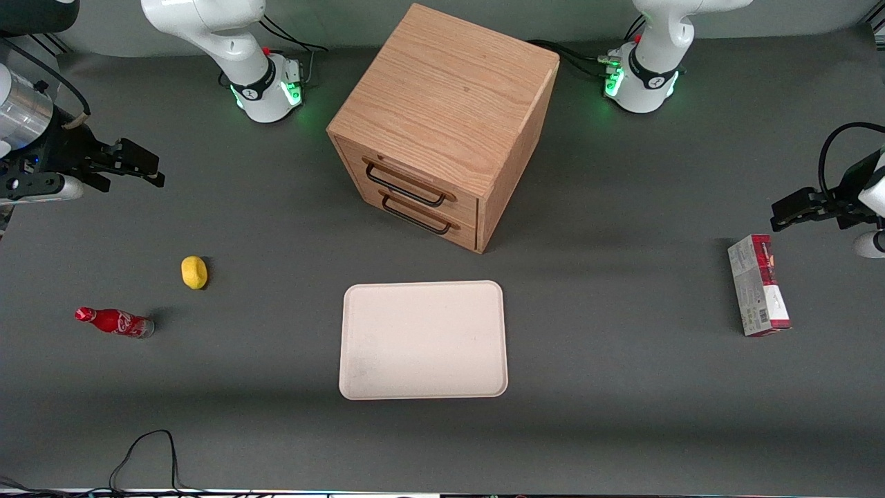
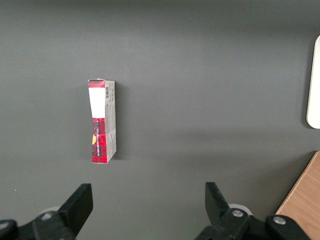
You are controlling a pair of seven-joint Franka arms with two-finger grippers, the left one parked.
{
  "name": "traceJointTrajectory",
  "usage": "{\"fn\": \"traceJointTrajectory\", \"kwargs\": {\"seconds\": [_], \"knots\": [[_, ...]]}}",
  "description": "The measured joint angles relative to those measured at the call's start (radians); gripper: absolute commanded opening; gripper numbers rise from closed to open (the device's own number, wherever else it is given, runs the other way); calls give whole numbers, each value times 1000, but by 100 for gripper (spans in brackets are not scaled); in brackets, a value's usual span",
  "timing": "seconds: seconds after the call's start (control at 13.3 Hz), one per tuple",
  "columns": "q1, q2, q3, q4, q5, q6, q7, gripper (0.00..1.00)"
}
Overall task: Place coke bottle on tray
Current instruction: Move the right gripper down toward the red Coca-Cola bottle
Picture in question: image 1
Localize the red coke bottle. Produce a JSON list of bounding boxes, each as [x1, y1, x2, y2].
[[74, 306, 156, 340]]

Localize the black looped table cable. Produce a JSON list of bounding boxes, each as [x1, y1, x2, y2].
[[0, 429, 277, 498]]

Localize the black left arm base cables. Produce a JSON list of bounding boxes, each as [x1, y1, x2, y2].
[[527, 12, 649, 80]]

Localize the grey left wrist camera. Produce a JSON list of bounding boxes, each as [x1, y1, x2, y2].
[[853, 231, 885, 259]]

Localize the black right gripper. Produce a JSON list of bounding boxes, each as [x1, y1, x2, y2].
[[0, 124, 166, 201]]

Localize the black arm base cables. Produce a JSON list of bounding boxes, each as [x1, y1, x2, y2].
[[527, 12, 649, 80], [257, 12, 330, 89]]

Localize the yellow lemon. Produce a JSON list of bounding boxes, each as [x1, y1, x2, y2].
[[180, 255, 209, 291]]

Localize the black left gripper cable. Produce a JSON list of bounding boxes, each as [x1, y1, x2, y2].
[[818, 122, 885, 198]]

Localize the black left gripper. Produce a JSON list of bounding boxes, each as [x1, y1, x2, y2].
[[770, 154, 885, 233]]

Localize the black round housing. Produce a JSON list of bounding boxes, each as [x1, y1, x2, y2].
[[0, 0, 81, 38]]

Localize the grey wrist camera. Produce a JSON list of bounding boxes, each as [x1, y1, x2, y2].
[[853, 231, 885, 259], [0, 176, 84, 205]]

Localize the cream rectangular tray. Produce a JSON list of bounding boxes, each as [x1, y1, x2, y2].
[[338, 279, 510, 401]]

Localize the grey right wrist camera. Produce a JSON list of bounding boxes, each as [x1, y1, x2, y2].
[[0, 176, 84, 205]]

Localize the black right arm base cables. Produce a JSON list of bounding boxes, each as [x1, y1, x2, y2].
[[257, 12, 330, 89]]

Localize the wooden drawer cabinet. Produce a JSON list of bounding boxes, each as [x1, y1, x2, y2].
[[326, 3, 561, 255]]

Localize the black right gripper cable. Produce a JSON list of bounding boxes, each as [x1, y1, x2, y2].
[[0, 38, 92, 131]]

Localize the wooden drawer front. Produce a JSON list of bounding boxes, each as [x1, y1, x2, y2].
[[351, 185, 479, 252], [335, 137, 481, 223]]

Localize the red and grey carton box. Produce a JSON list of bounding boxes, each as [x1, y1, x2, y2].
[[727, 234, 792, 338]]

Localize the black metal drawer handle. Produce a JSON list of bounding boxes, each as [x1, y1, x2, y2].
[[364, 160, 449, 208], [381, 193, 454, 236]]

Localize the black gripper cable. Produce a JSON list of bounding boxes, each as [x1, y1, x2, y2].
[[818, 122, 885, 198], [0, 38, 92, 131]]

